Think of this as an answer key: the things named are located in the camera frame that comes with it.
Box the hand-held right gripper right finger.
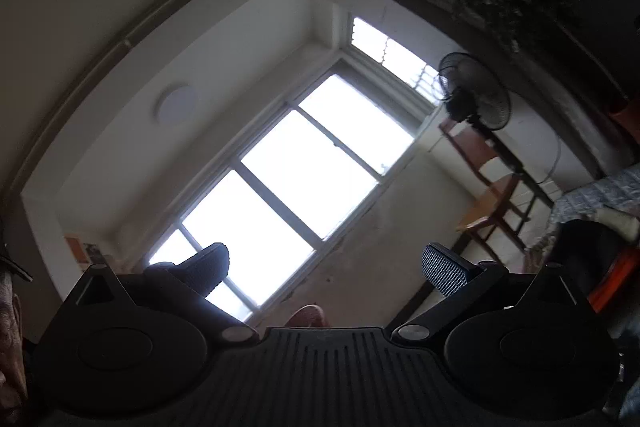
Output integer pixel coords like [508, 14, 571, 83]
[391, 242, 577, 349]

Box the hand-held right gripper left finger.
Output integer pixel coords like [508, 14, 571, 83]
[75, 242, 258, 349]

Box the wooden chair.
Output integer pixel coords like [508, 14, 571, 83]
[438, 119, 534, 254]

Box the reddish round object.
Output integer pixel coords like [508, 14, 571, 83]
[282, 304, 331, 329]

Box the large glass window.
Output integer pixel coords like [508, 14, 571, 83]
[144, 13, 447, 324]

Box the round white ceiling light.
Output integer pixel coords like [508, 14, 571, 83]
[154, 82, 199, 127]

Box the silver quilted bedspread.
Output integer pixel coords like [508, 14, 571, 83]
[547, 164, 640, 229]

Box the black standing fan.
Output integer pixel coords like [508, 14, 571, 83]
[437, 51, 557, 208]

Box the person's head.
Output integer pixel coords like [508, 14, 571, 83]
[0, 241, 34, 427]

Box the orange wall poster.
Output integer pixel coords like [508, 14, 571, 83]
[64, 234, 104, 266]

